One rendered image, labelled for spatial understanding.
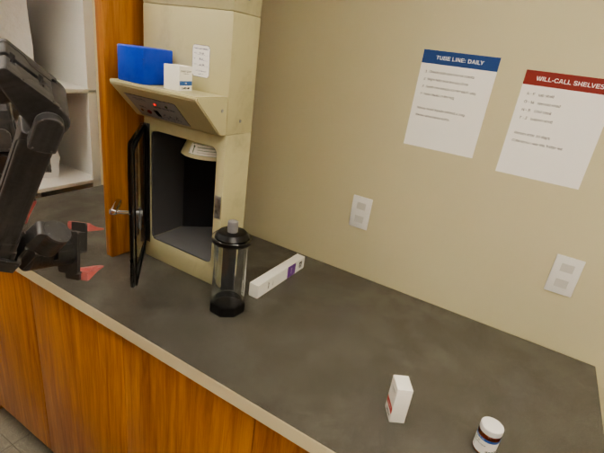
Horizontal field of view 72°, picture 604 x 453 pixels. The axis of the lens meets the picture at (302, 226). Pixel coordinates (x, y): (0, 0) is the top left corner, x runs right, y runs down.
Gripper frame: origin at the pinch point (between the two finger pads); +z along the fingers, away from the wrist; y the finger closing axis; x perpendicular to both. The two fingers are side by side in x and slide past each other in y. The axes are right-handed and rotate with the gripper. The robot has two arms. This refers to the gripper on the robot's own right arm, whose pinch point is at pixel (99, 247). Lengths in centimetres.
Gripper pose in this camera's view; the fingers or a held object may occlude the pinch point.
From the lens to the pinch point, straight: 119.5
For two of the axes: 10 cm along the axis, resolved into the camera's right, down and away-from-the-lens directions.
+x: -9.2, -0.8, 3.8
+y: 0.5, -9.9, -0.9
